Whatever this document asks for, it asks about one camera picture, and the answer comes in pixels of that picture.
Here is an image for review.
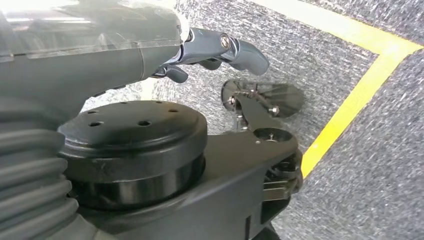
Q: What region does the yellow floor tape rectangle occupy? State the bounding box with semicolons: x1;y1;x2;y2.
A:
248;0;424;180

